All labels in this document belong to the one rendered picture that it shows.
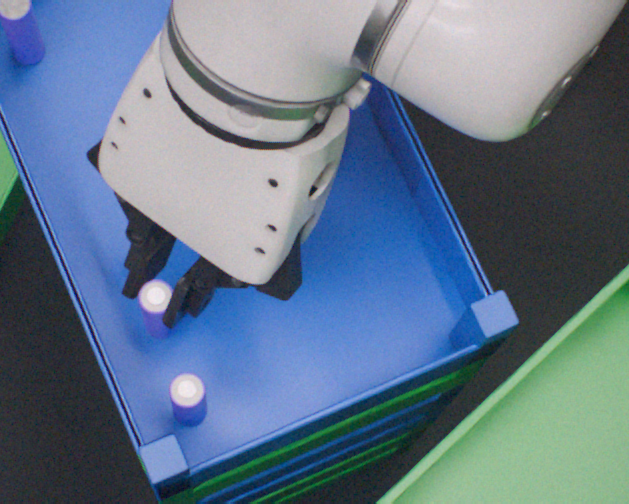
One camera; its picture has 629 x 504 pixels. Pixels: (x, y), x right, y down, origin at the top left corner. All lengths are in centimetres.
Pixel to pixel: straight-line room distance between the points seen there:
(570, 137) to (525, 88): 78
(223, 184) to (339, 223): 20
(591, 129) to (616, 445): 53
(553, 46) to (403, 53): 5
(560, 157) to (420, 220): 47
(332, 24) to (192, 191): 15
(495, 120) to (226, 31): 11
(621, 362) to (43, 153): 34
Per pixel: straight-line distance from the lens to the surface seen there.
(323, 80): 59
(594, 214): 131
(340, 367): 83
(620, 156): 133
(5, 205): 123
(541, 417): 84
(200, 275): 73
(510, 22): 53
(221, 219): 68
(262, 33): 57
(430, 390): 88
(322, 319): 83
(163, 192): 69
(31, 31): 84
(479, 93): 55
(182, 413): 78
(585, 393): 85
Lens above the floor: 122
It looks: 75 degrees down
